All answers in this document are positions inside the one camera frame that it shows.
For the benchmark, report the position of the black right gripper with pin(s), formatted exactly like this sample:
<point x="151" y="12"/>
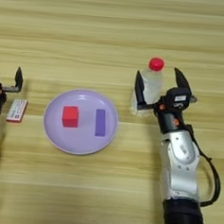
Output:
<point x="171" y="119"/>

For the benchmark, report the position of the clear water bottle red cap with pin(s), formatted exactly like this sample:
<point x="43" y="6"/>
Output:
<point x="152" y="85"/>

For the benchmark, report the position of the red and white small box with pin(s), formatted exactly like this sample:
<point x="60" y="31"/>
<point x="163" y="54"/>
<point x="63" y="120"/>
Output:
<point x="17" y="110"/>

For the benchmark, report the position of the red cube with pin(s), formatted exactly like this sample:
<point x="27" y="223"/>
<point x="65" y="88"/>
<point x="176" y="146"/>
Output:
<point x="70" y="116"/>

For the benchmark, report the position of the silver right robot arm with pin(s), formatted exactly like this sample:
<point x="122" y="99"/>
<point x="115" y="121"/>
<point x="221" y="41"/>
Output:
<point x="181" y="166"/>

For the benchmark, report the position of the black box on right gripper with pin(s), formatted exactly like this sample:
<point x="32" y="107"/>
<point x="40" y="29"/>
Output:
<point x="178" y="98"/>

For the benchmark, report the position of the purple rectangular block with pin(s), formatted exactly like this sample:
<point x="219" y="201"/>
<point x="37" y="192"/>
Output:
<point x="100" y="122"/>

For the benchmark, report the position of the purple round plate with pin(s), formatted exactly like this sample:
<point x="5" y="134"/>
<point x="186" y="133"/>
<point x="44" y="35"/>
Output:
<point x="80" y="143"/>

